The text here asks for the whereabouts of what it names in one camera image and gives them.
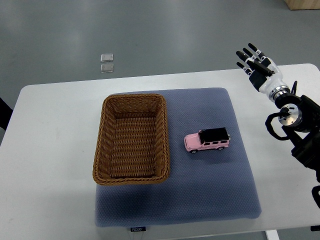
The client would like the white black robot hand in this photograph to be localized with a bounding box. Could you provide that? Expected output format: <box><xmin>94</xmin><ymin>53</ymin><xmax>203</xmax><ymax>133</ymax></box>
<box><xmin>236</xmin><ymin>43</ymin><xmax>290</xmax><ymax>102</ymax></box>

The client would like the pink toy car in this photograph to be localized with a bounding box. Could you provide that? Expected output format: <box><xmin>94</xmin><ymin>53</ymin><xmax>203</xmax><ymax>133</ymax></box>
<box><xmin>184</xmin><ymin>127</ymin><xmax>231</xmax><ymax>154</ymax></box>

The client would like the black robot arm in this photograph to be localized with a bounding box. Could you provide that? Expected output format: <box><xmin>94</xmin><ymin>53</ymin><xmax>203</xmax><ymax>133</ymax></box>
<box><xmin>265</xmin><ymin>81</ymin><xmax>320</xmax><ymax>182</ymax></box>

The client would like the brown wicker basket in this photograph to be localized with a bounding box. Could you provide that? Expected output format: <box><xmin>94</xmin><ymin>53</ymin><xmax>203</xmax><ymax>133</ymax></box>
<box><xmin>92</xmin><ymin>93</ymin><xmax>170</xmax><ymax>186</ymax></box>

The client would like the wooden box corner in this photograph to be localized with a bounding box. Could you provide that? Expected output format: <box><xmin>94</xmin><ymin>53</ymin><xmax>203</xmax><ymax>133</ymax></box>
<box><xmin>284</xmin><ymin>0</ymin><xmax>320</xmax><ymax>11</ymax></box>

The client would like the blue-grey padded mat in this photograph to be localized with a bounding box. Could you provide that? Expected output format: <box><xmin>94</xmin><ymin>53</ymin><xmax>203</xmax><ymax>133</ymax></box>
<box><xmin>95</xmin><ymin>88</ymin><xmax>261</xmax><ymax>227</ymax></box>

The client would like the upper floor outlet plate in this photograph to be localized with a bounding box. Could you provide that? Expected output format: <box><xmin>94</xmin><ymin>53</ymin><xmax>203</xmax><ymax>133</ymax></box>
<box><xmin>100</xmin><ymin>53</ymin><xmax>114</xmax><ymax>63</ymax></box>

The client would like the white table leg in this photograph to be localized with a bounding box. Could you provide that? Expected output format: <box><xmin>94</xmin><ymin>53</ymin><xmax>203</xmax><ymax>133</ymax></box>
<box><xmin>265</xmin><ymin>230</ymin><xmax>280</xmax><ymax>240</ymax></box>

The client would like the dark object at left edge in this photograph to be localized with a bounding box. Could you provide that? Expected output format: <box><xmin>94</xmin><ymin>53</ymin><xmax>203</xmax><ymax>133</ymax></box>
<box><xmin>0</xmin><ymin>98</ymin><xmax>13</xmax><ymax>131</ymax></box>

